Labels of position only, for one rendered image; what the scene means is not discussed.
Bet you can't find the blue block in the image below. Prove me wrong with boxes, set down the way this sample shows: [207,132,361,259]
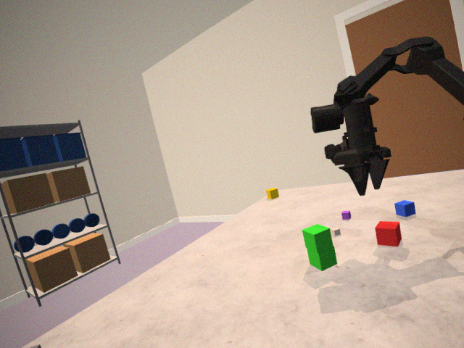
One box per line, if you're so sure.
[394,201,416,218]

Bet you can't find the small yellow block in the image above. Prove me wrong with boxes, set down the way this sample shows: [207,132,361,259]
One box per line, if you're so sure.
[266,188,279,199]

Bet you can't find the red block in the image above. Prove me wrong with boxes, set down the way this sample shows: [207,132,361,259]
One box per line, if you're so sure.
[375,221,402,247]

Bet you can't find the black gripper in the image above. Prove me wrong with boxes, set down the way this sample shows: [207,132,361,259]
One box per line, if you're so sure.
[333,123,392,196]

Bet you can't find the green block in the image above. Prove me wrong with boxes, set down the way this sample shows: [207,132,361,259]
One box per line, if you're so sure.
[307,246,337,271]
[302,224,333,253]

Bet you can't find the small purple cube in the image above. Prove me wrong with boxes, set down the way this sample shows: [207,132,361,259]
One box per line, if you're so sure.
[341,211,352,220]

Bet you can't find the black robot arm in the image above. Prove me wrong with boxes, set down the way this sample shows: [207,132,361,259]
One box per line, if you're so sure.
[311,36,464,163]

